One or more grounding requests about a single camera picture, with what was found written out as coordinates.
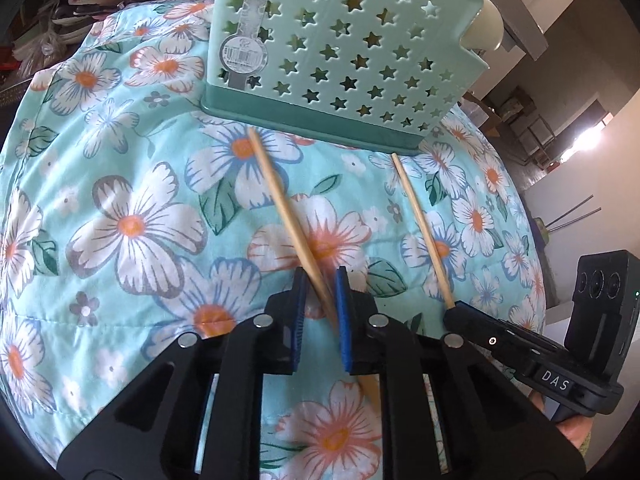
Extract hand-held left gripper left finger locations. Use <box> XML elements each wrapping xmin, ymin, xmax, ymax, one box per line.
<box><xmin>57</xmin><ymin>267</ymin><xmax>309</xmax><ymax>480</ymax></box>

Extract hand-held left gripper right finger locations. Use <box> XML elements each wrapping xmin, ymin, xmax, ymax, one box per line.
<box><xmin>335</xmin><ymin>266</ymin><xmax>586</xmax><ymax>480</ymax></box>

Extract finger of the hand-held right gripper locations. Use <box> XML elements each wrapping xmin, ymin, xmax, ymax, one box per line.
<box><xmin>442</xmin><ymin>302</ymin><xmax>544</xmax><ymax>367</ymax></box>

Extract light wooden chopstick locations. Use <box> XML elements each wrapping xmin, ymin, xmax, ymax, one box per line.
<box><xmin>391</xmin><ymin>153</ymin><xmax>457</xmax><ymax>310</ymax></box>
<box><xmin>247</xmin><ymin>129</ymin><xmax>383</xmax><ymax>413</ymax></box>

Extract green star-holed utensil holder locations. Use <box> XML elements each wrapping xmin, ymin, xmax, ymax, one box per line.
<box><xmin>200</xmin><ymin>0</ymin><xmax>493</xmax><ymax>157</ymax></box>

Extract white ceramic soup spoon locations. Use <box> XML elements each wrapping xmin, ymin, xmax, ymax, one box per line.
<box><xmin>462</xmin><ymin>0</ymin><xmax>503</xmax><ymax>52</ymax></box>

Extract person's right hand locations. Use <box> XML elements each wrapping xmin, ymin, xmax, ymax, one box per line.
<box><xmin>557</xmin><ymin>412</ymin><xmax>596</xmax><ymax>456</ymax></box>

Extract floral light blue blanket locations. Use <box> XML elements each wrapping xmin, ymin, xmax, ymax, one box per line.
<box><xmin>0</xmin><ymin>0</ymin><xmax>548</xmax><ymax>480</ymax></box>

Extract cardboard boxes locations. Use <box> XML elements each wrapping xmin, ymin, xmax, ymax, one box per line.
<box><xmin>462</xmin><ymin>87</ymin><xmax>558</xmax><ymax>161</ymax></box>

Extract grey concrete kitchen counter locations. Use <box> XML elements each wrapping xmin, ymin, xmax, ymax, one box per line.
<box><xmin>450</xmin><ymin>0</ymin><xmax>551</xmax><ymax>58</ymax></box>

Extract plastic bag with brown contents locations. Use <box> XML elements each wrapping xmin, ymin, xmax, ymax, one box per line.
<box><xmin>12</xmin><ymin>25</ymin><xmax>68</xmax><ymax>78</ymax></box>

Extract stack of white plates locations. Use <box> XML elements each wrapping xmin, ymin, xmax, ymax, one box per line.
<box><xmin>50</xmin><ymin>2</ymin><xmax>108</xmax><ymax>43</ymax></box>

